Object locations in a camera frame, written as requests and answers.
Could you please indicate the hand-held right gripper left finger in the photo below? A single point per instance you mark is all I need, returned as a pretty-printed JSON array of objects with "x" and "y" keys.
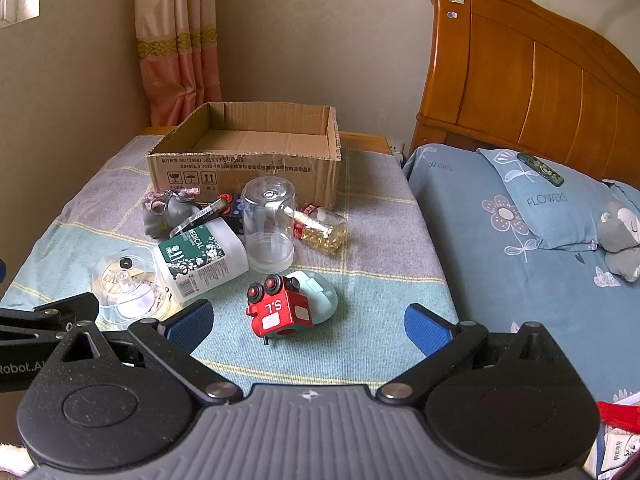
[{"x": 189, "y": 321}]

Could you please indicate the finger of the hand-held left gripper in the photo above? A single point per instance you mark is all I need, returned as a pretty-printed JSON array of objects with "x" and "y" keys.
[{"x": 50, "y": 312}]

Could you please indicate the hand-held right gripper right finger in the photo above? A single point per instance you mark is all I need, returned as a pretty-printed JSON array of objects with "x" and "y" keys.
[{"x": 425, "y": 329}]

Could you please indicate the white bottle with green label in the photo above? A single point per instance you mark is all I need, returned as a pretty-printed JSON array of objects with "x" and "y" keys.
[{"x": 200, "y": 260}]

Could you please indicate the round clear plastic container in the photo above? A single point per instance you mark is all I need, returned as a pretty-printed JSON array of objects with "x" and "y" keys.
[{"x": 127, "y": 290}]

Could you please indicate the red toy truck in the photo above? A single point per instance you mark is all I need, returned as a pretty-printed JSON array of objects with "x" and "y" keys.
[{"x": 277, "y": 312}]

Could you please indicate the mint green round case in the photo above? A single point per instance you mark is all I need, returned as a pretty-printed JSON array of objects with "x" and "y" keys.
[{"x": 322, "y": 305}]

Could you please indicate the tall clear plastic jar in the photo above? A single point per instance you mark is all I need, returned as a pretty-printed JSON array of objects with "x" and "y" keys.
[{"x": 267, "y": 230}]

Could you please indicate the brown cardboard box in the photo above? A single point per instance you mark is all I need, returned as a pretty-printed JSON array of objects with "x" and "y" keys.
[{"x": 250, "y": 175}]

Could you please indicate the blue floral bed sheet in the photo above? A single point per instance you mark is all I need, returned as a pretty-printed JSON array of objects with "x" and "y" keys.
[{"x": 475, "y": 270}]

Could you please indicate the checked grey green table cloth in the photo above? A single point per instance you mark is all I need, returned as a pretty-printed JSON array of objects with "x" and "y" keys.
[{"x": 360, "y": 270}]

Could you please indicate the dark glass tube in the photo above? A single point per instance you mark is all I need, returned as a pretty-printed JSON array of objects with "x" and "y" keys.
[{"x": 200, "y": 217}]

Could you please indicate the black toy car red wheels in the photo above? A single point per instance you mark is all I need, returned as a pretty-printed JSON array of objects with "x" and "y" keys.
[{"x": 233, "y": 222}]

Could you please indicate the grey plush toy pink bow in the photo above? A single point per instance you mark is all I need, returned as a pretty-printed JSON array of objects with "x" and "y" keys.
[{"x": 167, "y": 215}]

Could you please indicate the clear bottle of yellow capsules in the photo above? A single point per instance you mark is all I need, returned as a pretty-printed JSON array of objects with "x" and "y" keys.
[{"x": 325, "y": 230}]

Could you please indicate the blue floral pillow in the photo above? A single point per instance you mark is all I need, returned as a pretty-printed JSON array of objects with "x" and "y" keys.
[{"x": 550, "y": 205}]

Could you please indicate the dark green remote control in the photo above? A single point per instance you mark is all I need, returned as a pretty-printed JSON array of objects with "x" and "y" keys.
[{"x": 542, "y": 169}]

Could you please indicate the red plastic item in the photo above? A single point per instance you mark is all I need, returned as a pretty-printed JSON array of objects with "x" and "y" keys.
[{"x": 620, "y": 416}]

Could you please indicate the grey plush animal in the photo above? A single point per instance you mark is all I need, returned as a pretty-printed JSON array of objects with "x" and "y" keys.
[{"x": 620, "y": 240}]

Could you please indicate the white printed paper packets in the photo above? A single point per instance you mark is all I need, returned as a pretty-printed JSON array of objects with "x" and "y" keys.
[{"x": 620, "y": 455}]

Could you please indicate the wooden bed headboard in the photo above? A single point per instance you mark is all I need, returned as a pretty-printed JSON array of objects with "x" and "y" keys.
[{"x": 525, "y": 85}]

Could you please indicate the pink curtain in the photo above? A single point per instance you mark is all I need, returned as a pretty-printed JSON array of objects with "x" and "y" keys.
[{"x": 175, "y": 35}]

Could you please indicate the white wall outlet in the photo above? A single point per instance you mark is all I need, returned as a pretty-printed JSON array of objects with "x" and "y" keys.
[{"x": 396, "y": 149}]

